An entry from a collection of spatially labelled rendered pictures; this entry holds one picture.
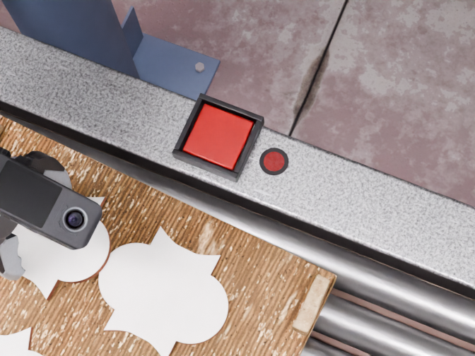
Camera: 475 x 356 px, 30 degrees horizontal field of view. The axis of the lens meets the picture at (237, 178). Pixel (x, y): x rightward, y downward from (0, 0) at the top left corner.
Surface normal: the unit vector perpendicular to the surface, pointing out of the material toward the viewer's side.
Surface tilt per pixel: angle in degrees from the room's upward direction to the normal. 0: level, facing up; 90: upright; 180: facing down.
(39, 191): 25
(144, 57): 0
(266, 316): 0
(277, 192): 0
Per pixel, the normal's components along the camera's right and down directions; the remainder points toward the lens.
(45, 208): 0.34, -0.11
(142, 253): -0.05, -0.31
